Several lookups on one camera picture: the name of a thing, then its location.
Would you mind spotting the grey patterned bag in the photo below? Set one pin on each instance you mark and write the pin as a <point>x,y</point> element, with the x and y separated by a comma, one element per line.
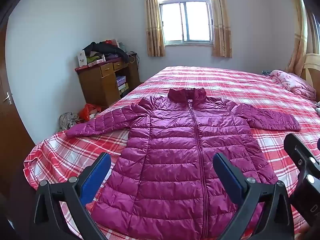
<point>68,121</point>

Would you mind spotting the stack of shoe boxes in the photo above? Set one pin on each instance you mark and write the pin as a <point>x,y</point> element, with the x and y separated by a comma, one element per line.
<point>122,83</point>

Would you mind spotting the magenta quilted down jacket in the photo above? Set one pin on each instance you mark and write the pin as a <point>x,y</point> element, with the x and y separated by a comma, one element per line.
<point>175,155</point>

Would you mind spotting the blue cloth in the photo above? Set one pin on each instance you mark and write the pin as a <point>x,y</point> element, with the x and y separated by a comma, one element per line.
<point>267,73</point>

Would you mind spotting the red plastic bag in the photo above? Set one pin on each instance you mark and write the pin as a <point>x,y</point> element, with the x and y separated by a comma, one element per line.
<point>86,111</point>

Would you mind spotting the brown wooden door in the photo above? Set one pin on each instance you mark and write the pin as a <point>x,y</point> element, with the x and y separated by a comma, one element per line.
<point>12,135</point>

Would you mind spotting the pink folded blanket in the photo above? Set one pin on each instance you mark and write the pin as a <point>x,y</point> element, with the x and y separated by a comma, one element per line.
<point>292,82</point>

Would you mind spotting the beige patterned curtain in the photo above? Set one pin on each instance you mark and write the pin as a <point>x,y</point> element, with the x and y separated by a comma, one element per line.
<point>221,25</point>
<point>300,42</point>
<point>153,22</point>

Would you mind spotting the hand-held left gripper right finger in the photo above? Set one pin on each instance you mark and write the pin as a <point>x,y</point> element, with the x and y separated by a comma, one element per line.
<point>228,177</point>

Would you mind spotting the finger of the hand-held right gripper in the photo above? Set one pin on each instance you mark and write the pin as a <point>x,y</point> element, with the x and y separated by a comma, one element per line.
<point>292,146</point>

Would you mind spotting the pile of dark clothes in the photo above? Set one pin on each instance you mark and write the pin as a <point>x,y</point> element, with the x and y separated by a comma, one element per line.
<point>105,48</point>

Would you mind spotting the window with sliding panes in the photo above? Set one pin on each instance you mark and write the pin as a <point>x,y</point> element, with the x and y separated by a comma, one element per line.
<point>185,20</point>

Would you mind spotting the brown wooden desk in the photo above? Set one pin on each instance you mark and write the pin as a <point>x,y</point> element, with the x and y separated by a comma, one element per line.
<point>95,87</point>

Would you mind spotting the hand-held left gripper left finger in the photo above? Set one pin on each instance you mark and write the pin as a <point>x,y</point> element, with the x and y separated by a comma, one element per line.
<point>98,177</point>

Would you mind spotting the white printed box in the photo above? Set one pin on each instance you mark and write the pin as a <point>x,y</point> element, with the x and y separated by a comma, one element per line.
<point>82,58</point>

